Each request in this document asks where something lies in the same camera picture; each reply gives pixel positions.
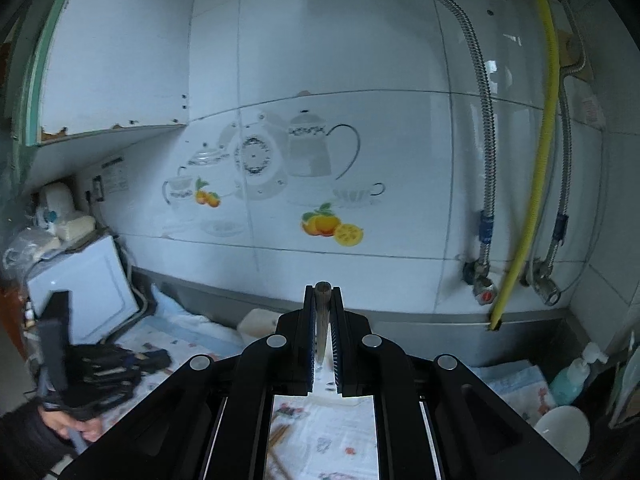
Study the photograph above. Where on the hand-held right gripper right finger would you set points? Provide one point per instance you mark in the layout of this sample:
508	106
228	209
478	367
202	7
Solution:
334	355

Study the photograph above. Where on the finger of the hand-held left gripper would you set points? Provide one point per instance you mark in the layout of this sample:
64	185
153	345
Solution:
117	385
142	359

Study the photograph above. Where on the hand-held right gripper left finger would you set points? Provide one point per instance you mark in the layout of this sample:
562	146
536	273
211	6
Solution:
310	340

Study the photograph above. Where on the wooden chopstick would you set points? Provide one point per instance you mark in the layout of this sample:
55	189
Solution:
322	310
279	466
280	435

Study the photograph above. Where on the person's left forearm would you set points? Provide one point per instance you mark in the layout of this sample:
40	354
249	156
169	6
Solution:
25	440

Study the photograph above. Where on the person's left hand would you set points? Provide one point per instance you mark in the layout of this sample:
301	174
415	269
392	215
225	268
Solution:
65	422

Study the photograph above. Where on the white plastic container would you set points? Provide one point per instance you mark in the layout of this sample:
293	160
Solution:
259	324

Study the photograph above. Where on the white appliance box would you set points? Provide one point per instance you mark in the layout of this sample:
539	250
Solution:
82	287

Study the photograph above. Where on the clear plastic bag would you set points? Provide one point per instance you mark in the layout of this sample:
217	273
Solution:
30	250

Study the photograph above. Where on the cream packet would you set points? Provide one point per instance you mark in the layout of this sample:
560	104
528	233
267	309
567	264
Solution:
75	227

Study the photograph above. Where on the white plastic bottle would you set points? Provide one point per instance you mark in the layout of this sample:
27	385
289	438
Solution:
57	200

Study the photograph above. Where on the metal pipe valve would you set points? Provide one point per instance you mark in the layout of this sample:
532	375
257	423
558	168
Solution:
547	290

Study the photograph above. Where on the teal soap pump bottle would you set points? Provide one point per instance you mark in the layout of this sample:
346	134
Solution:
572	377

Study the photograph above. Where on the white bowl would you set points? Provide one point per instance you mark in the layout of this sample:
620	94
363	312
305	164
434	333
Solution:
562	432

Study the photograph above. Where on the pale green packaging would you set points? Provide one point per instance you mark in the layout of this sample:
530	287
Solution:
627	390

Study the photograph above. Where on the wall label sticker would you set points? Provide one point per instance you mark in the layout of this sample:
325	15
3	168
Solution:
116	175

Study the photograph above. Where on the white wall cabinet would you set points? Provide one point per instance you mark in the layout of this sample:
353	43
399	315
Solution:
115	50

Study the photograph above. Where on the tan wall mounting plate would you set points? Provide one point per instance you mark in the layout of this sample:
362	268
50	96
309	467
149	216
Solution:
570	50

